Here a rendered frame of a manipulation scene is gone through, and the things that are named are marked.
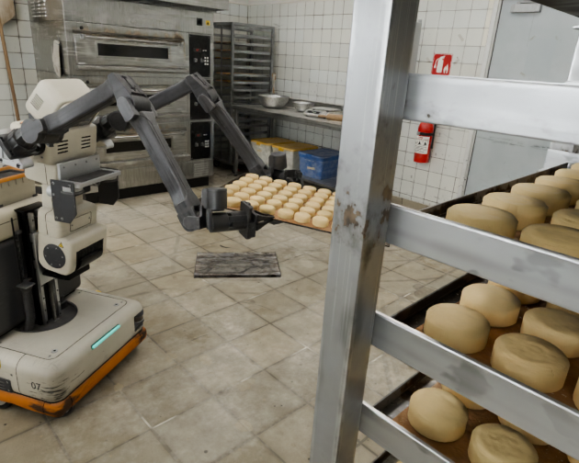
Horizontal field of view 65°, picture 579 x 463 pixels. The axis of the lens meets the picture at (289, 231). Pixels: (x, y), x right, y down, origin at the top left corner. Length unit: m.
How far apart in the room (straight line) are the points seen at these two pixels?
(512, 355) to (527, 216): 0.11
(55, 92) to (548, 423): 1.73
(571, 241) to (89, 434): 1.97
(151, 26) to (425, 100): 4.68
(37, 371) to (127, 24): 3.49
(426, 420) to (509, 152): 4.25
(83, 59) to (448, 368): 4.45
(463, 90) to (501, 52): 4.36
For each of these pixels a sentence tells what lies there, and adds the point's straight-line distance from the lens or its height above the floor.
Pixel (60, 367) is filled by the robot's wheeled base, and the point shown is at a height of 0.27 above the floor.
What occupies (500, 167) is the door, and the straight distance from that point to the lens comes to 4.65.
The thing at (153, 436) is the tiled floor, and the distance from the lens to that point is 2.06.
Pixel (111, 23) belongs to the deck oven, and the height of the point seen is 1.65.
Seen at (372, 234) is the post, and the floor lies 1.32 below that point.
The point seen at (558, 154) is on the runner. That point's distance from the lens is 0.73.
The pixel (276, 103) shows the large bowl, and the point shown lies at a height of 0.95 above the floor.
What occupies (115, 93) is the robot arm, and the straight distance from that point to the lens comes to 1.46.
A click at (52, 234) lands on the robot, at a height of 0.75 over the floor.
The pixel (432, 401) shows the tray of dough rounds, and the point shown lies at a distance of 0.45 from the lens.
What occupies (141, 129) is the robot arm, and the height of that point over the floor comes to 1.22.
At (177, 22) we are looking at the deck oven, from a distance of 5.09.
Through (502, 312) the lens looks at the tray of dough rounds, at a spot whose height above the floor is 1.24.
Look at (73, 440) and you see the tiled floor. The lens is 2.12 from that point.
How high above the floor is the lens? 1.43
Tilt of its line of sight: 20 degrees down
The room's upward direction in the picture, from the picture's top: 4 degrees clockwise
